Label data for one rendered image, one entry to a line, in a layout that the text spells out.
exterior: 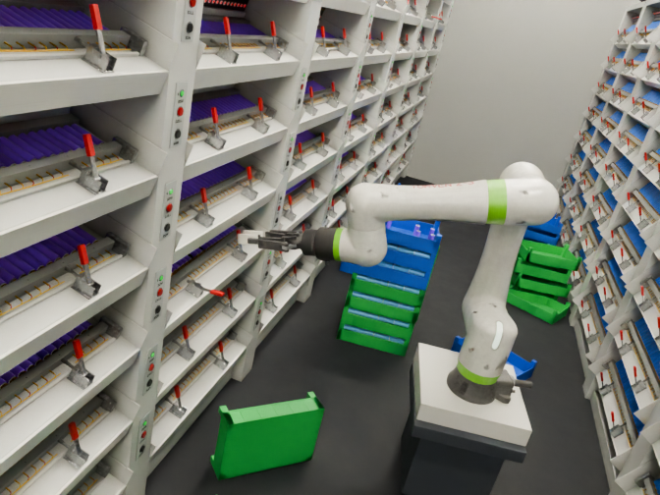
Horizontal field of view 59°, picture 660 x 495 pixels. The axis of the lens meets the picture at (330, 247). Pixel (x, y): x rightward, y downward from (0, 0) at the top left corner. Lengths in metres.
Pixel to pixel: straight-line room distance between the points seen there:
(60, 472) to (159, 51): 0.82
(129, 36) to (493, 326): 1.15
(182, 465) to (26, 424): 0.78
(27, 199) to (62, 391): 0.40
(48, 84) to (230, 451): 1.16
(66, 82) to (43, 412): 0.57
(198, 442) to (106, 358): 0.70
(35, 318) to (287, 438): 0.97
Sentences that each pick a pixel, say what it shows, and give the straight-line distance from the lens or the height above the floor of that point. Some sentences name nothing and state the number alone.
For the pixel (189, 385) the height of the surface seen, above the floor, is 0.17.
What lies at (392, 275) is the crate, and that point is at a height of 0.35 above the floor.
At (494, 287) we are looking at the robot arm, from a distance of 1.79.
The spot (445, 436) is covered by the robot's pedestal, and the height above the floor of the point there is 0.27.
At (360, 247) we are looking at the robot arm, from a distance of 1.55.
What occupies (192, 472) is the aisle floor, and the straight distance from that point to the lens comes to 1.82.
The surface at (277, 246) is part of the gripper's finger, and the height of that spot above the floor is 0.65.
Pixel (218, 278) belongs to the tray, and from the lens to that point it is 1.62.
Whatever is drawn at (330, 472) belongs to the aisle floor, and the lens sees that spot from 1.90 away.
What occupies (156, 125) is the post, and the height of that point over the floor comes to 1.02.
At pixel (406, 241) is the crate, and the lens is 2.30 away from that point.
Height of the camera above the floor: 1.29
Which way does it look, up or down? 22 degrees down
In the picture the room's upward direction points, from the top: 13 degrees clockwise
